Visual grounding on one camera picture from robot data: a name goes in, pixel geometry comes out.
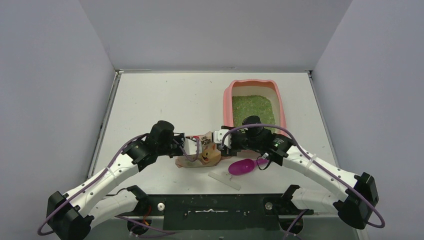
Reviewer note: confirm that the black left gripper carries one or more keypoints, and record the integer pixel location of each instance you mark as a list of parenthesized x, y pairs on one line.
[(180, 138)]

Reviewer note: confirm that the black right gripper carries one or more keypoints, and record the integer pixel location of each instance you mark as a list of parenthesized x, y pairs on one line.
[(226, 149)]

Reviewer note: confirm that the purple litter scoop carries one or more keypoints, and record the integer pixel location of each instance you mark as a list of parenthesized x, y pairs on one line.
[(245, 166)]

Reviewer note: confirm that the beige cat litter bag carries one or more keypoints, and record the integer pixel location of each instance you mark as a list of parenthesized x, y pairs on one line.
[(209, 157)]

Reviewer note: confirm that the white bag clip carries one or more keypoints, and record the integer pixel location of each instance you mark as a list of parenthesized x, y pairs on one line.
[(224, 178)]

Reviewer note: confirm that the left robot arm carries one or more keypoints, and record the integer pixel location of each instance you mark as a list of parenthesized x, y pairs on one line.
[(69, 214)]

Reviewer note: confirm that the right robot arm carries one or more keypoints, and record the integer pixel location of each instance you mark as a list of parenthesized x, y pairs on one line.
[(352, 197)]

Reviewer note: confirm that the green cat litter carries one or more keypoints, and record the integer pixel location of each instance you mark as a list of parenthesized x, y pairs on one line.
[(252, 105)]

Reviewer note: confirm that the pink litter box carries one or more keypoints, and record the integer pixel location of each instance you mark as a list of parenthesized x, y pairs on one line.
[(248, 87)]

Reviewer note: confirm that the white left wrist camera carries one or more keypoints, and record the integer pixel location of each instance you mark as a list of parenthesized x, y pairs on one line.
[(193, 146)]

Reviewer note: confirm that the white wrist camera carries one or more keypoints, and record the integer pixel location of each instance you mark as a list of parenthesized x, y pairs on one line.
[(193, 146), (222, 138)]

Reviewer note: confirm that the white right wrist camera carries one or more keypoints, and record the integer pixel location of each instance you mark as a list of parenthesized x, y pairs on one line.
[(222, 138)]

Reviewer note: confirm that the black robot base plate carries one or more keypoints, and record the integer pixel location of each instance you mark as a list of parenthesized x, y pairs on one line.
[(185, 212)]

